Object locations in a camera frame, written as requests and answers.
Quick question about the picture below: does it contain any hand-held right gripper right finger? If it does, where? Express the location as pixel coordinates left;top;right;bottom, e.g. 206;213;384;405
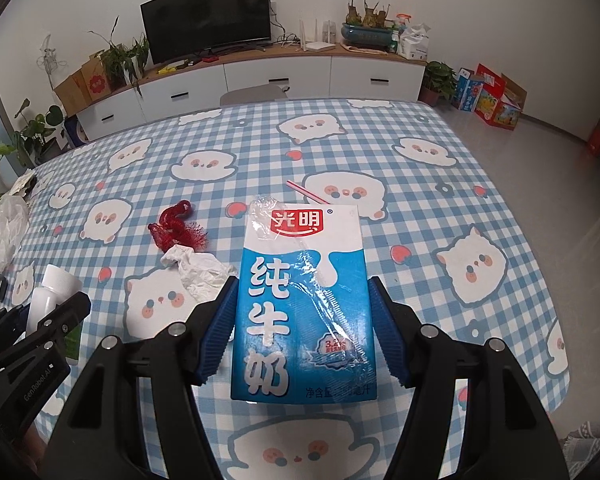
367;276;573;480

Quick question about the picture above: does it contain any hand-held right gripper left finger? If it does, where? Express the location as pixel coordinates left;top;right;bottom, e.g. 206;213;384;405
45;275;241;480

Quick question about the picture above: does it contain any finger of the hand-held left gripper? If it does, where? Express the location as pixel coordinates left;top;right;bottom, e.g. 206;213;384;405
10;292;92;361
0;307;30;358

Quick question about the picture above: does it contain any white plastic bottle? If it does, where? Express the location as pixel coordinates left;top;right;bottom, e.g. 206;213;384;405
26;264;86;363

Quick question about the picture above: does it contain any blue and white milk carton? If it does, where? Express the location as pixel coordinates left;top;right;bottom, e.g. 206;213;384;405
230;195;381;406

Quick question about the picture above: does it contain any crumpled white tissue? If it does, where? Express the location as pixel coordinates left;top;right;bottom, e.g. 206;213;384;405
161;245;238;303

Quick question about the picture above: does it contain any white plastic bag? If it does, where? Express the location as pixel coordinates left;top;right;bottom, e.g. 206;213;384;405
0;195;31;273

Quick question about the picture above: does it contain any blue checked printed tablecloth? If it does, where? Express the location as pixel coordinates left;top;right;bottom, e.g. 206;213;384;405
0;97;573;480

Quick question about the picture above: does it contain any pink drinking straw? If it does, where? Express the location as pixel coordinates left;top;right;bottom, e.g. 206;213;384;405
286;180;327;206

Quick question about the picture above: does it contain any blue container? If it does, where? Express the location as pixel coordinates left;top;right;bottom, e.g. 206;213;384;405
64;115;86;148

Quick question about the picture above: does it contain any heart-leaf potted plant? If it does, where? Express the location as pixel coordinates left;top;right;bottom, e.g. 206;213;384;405
12;97;68;171

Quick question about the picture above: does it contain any plain brown cardboard box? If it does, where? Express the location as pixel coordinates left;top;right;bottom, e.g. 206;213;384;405
54;72;88;116

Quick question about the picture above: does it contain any grey patterned rug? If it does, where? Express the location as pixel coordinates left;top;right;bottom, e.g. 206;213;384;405
560;415;600;480

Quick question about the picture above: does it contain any grey chair back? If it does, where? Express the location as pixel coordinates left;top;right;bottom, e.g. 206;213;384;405
220;85;288;107

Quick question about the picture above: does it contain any cardboard box with red print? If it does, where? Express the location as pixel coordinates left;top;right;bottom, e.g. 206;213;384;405
81;55;112;101

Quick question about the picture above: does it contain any colourful printed gift box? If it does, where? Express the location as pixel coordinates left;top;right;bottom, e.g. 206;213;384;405
490;85;528;131

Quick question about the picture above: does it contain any blue gift box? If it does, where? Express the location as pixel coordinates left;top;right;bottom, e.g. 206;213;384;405
452;67;486;111

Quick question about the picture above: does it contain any small potted floor plant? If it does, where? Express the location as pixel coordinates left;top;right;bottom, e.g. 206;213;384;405
419;60;458;108

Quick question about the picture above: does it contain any white sideboard with wooden top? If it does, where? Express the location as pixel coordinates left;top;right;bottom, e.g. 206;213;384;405
75;50;428;143

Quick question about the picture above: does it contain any tall potted green plant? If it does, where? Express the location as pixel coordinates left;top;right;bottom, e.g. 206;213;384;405
125;32;151;78
91;16;131;92

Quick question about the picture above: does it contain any red gift box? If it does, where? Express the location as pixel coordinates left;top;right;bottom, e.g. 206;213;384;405
475;63;507;121

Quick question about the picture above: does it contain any white paper bag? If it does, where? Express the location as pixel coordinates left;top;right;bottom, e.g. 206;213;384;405
399;24;431;61

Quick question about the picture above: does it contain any white router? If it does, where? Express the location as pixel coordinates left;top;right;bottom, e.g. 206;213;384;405
299;19;337;53

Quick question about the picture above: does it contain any bonsai in blue pot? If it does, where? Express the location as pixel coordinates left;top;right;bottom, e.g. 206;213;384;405
341;0;398;53

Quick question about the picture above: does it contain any spray bottle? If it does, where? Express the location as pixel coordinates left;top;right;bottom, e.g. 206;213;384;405
394;12;413;53

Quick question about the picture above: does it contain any black television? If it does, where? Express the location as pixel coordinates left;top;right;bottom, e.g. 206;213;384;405
140;0;272;66

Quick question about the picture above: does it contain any white wire wall hanging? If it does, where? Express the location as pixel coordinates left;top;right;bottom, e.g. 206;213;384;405
37;35;63;86

